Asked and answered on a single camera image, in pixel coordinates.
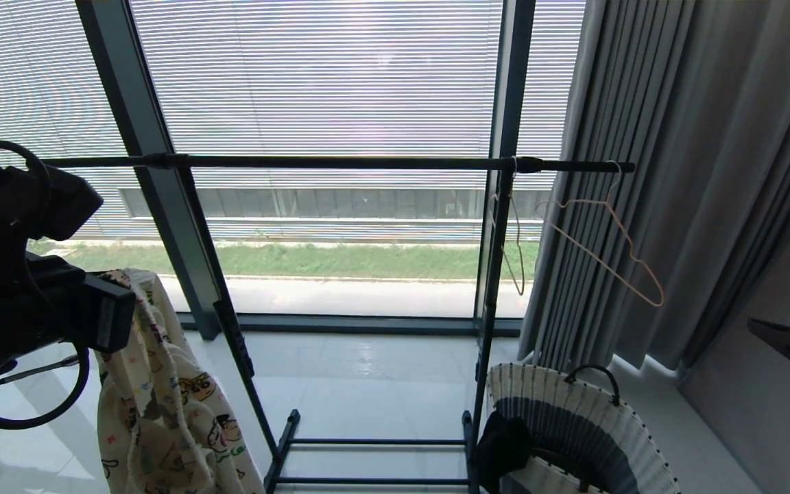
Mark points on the cream printed garment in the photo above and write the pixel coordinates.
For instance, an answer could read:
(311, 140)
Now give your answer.
(162, 412)

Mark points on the white laundry basket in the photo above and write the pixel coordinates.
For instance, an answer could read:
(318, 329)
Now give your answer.
(559, 384)

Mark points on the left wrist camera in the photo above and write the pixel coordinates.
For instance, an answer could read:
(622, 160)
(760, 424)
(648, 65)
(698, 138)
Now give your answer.
(45, 199)

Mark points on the black garment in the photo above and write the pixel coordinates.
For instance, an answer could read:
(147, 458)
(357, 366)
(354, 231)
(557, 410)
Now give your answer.
(505, 446)

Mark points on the black clothes rack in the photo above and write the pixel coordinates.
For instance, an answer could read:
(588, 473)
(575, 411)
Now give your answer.
(299, 162)

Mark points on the window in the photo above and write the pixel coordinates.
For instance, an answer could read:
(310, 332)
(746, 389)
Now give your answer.
(333, 82)

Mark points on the pink clothes hanger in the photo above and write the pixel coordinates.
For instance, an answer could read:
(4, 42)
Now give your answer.
(520, 254)
(597, 257)

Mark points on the grey curtain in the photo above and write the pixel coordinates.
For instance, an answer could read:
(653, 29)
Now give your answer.
(710, 171)

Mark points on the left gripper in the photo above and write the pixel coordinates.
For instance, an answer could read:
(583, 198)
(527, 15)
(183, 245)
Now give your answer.
(59, 309)

